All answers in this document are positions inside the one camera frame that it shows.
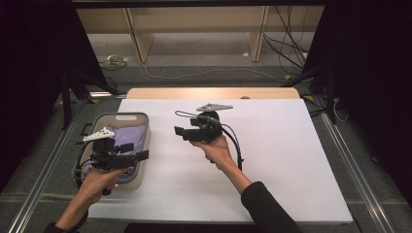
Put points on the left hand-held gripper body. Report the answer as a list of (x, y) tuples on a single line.
[(108, 158)]

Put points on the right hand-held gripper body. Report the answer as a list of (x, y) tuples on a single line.
[(205, 131)]

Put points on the purple pants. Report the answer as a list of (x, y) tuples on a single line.
[(129, 135)]

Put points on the grey rimmed beige basket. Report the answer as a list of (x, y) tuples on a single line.
[(142, 129)]

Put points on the person's right hand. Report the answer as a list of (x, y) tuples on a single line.
[(218, 152)]

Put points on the person's left hand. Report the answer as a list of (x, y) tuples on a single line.
[(95, 186)]

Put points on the light wooden table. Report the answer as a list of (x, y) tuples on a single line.
[(194, 93)]

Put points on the black floor socket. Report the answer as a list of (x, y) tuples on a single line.
[(86, 129)]

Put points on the black tripod stand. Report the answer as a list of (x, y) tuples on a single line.
[(73, 87), (328, 90)]

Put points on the white table board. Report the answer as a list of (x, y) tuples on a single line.
[(291, 161)]

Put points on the wooden background desk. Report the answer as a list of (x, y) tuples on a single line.
[(142, 35)]

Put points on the black curtain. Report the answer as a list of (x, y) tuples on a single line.
[(372, 81), (29, 81)]

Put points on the aluminium floor rail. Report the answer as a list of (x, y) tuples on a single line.
[(42, 181), (359, 181)]

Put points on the black overhead frame bar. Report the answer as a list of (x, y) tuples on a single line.
[(194, 3)]

